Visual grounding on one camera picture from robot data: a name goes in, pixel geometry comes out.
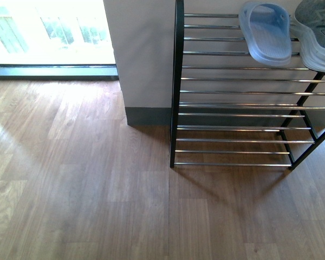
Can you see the light blue slipper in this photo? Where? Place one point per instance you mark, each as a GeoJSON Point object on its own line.
{"type": "Point", "coordinates": [266, 29]}

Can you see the grey sneaker navy collar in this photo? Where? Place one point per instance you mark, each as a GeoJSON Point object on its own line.
{"type": "Point", "coordinates": [308, 25]}

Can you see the black metal shoe rack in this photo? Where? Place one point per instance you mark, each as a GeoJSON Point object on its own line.
{"type": "Point", "coordinates": [205, 127]}

